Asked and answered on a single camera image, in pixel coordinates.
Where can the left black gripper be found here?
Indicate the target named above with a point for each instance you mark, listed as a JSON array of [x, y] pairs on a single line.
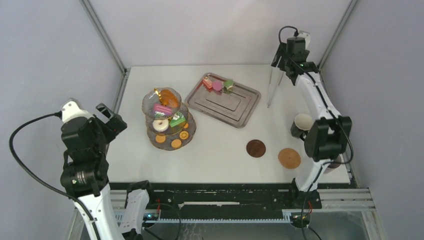
[[113, 125]]

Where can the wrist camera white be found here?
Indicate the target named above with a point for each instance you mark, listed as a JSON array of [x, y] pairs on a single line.
[[306, 36], [72, 109]]

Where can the green round cake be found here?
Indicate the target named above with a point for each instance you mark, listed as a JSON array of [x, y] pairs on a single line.
[[228, 86]]

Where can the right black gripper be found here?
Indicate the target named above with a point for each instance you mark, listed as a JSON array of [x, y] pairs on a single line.
[[280, 52]]

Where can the pink red cake slice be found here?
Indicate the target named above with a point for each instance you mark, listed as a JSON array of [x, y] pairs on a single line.
[[209, 84]]

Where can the metal serving tray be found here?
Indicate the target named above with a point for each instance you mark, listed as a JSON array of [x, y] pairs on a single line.
[[233, 106]]

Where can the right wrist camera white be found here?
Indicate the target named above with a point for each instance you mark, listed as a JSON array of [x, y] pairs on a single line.
[[306, 36]]

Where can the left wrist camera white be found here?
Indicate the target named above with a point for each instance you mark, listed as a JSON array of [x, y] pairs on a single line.
[[72, 109]]

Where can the pink purple cake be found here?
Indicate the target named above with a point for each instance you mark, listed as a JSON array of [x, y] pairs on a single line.
[[161, 111]]

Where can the light wooden round coaster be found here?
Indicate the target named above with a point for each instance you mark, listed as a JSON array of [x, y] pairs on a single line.
[[289, 158]]

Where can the orange lotus-pattern biscuit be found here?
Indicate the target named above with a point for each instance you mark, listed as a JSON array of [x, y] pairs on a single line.
[[183, 135]]

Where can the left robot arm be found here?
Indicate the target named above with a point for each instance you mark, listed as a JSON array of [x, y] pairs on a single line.
[[86, 180]]

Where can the pink round cake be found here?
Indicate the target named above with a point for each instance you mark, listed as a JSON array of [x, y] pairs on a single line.
[[217, 85]]

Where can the purple glass cup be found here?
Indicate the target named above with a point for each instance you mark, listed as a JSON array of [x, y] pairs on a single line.
[[334, 164]]

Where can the black mug white inside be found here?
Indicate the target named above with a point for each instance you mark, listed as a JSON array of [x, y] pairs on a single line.
[[302, 123]]

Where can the white frosted donut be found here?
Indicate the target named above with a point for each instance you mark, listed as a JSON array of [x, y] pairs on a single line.
[[160, 125]]

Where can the brown cookie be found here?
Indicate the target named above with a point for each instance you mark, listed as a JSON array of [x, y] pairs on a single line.
[[168, 99]]

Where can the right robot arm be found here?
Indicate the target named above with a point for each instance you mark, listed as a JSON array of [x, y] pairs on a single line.
[[328, 136]]

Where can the orange round biscuit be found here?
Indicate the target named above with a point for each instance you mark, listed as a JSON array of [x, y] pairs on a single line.
[[160, 139], [176, 143]]

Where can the three-tier glass dessert stand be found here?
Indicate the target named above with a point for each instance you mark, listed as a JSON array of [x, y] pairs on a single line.
[[171, 133]]

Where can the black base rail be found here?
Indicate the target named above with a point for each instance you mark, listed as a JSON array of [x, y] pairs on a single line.
[[275, 195]]

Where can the dark brown round coaster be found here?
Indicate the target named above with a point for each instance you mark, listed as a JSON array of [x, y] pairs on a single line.
[[256, 148]]

